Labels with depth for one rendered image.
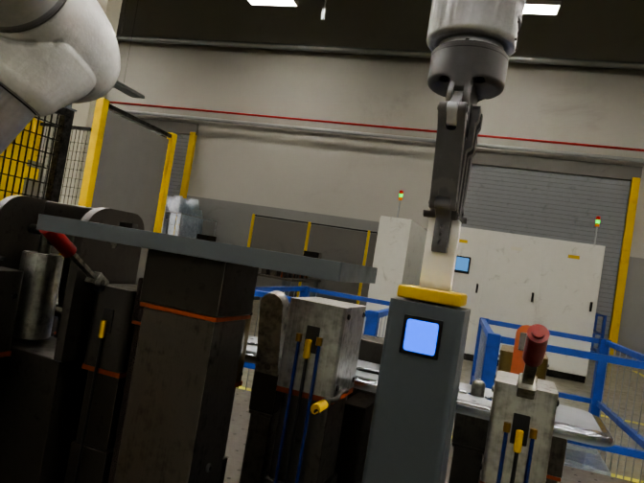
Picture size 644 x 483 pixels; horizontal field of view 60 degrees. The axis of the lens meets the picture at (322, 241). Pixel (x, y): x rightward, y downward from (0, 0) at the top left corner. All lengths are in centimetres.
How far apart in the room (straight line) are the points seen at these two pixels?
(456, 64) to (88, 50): 51
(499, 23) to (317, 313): 39
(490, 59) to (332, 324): 36
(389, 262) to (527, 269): 206
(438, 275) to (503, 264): 826
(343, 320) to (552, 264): 822
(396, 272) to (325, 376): 812
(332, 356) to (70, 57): 52
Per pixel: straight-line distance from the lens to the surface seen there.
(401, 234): 885
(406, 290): 53
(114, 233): 63
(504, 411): 69
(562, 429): 81
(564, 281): 890
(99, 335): 84
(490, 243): 882
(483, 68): 56
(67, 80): 86
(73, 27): 83
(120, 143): 431
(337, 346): 71
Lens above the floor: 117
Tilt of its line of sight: 2 degrees up
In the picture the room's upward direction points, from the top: 9 degrees clockwise
